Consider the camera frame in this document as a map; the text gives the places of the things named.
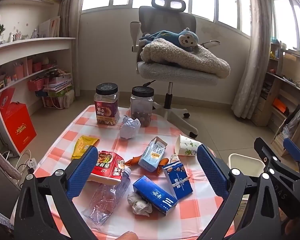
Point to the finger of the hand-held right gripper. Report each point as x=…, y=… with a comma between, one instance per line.
x=293, y=150
x=266, y=155

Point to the striped grey cloth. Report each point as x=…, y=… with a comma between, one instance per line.
x=2, y=162

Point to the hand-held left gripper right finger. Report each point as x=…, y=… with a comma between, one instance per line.
x=212, y=173

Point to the grey office chair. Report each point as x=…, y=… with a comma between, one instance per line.
x=167, y=15

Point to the red gift box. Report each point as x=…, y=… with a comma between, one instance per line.
x=18, y=127

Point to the clear jar with black lid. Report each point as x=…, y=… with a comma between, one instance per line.
x=141, y=108

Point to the clear crushed plastic bottle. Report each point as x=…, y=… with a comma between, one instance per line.
x=105, y=200

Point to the white plastic bin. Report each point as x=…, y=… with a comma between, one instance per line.
x=245, y=163

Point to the orange checkered tablecloth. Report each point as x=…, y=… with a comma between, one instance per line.
x=162, y=130

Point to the red snack bag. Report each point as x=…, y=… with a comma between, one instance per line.
x=110, y=167

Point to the yellow snack packet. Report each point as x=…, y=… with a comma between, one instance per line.
x=83, y=147

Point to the blue monkey plush toy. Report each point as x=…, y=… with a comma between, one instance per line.
x=172, y=37

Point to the wooden shelf unit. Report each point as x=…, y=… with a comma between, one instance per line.
x=277, y=100

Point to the beige fleece blanket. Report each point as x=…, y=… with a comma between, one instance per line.
x=187, y=58

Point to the crumpled white paper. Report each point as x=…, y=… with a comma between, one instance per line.
x=130, y=128

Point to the crumpled grey tissue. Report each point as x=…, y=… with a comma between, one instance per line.
x=140, y=205

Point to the beige curtain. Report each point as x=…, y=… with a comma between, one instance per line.
x=255, y=67
x=70, y=30

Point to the light blue milk carton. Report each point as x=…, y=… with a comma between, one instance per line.
x=152, y=155

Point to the orange peel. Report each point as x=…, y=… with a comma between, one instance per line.
x=131, y=161

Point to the white power strip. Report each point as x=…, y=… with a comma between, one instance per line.
x=32, y=163

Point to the small white wrapper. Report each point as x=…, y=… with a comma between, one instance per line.
x=174, y=158

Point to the nut jar with purple label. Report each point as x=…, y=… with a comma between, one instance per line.
x=106, y=107

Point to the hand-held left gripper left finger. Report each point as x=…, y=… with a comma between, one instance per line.
x=82, y=173

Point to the blue carton with almond print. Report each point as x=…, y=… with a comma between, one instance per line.
x=178, y=180

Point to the pink plastic basket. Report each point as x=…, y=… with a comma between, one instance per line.
x=36, y=84

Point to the white wall bookshelf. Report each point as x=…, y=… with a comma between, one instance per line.
x=32, y=46

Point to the orange packet on shelf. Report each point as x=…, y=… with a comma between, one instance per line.
x=280, y=106

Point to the long blue box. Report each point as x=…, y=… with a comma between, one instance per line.
x=155, y=196

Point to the white paper cup green print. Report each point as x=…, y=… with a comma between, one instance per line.
x=188, y=146

